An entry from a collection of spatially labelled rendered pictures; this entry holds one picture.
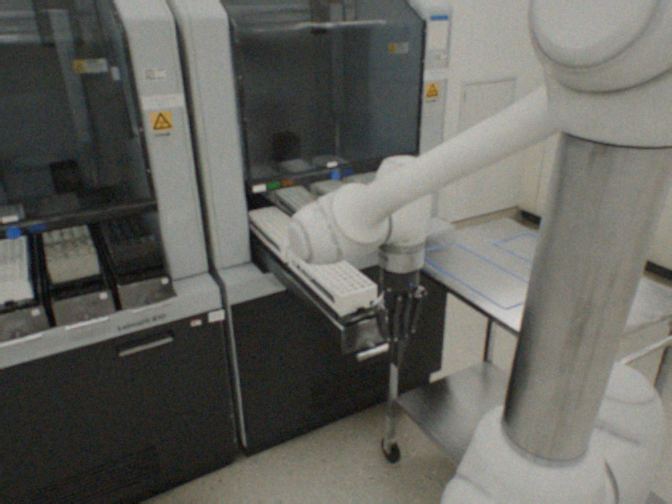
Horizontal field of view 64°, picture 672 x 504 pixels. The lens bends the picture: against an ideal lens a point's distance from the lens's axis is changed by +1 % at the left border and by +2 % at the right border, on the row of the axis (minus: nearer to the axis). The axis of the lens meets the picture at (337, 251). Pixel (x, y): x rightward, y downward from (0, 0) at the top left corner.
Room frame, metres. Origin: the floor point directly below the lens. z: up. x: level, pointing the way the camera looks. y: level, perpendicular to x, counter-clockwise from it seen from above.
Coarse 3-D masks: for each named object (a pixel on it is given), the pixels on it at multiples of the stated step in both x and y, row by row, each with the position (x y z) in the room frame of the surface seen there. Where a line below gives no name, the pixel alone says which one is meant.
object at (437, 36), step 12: (432, 24) 1.77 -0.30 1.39; (444, 24) 1.80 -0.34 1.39; (432, 36) 1.78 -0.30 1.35; (444, 36) 1.80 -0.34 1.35; (432, 48) 1.78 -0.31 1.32; (444, 48) 1.80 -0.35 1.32; (444, 60) 1.80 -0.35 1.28; (432, 84) 1.78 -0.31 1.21; (432, 96) 1.78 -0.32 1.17; (432, 108) 1.78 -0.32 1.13
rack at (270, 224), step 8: (264, 208) 1.60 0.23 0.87; (272, 208) 1.60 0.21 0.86; (248, 216) 1.55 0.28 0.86; (256, 216) 1.54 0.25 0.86; (264, 216) 1.53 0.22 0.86; (272, 216) 1.53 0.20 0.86; (280, 216) 1.53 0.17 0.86; (248, 224) 1.56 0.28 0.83; (256, 224) 1.49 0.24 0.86; (264, 224) 1.47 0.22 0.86; (272, 224) 1.47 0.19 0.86; (280, 224) 1.47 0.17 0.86; (288, 224) 1.46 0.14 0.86; (256, 232) 1.50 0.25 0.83; (264, 232) 1.44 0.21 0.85; (272, 232) 1.41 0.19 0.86; (280, 232) 1.41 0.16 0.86; (264, 240) 1.44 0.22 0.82; (272, 240) 1.47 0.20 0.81; (280, 240) 1.35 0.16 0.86; (272, 248) 1.39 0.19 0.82; (280, 248) 1.33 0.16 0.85; (288, 248) 1.32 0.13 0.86; (280, 256) 1.34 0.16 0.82
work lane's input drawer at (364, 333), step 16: (256, 240) 1.48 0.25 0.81; (256, 256) 1.46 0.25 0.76; (272, 256) 1.37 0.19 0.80; (272, 272) 1.35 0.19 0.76; (288, 272) 1.27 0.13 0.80; (288, 288) 1.25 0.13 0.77; (304, 288) 1.18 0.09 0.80; (304, 304) 1.16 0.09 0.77; (320, 304) 1.11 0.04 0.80; (320, 320) 1.09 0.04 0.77; (336, 320) 1.03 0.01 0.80; (352, 320) 1.01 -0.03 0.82; (368, 320) 1.03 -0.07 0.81; (336, 336) 1.02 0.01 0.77; (352, 336) 1.01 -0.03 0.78; (368, 336) 1.03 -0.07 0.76; (368, 352) 0.98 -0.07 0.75
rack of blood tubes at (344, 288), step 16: (288, 256) 1.28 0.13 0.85; (304, 272) 1.23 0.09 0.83; (320, 272) 1.16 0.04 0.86; (336, 272) 1.16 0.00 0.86; (352, 272) 1.16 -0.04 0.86; (320, 288) 1.18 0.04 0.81; (336, 288) 1.08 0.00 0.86; (352, 288) 1.08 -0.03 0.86; (368, 288) 1.07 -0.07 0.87; (336, 304) 1.05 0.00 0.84; (352, 304) 1.05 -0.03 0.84; (368, 304) 1.07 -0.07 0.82
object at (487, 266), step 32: (480, 224) 1.54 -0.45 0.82; (512, 224) 1.54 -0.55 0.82; (448, 256) 1.32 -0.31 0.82; (480, 256) 1.32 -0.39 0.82; (512, 256) 1.32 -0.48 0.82; (448, 288) 1.16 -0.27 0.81; (480, 288) 1.14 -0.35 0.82; (512, 288) 1.14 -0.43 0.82; (640, 288) 1.13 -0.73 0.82; (512, 320) 1.00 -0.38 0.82; (640, 320) 0.99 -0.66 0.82; (640, 352) 0.93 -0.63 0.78; (448, 384) 1.43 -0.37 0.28; (480, 384) 1.43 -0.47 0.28; (416, 416) 1.29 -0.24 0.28; (448, 416) 1.28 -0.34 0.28; (480, 416) 1.28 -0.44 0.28; (384, 448) 1.38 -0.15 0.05; (448, 448) 1.15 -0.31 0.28
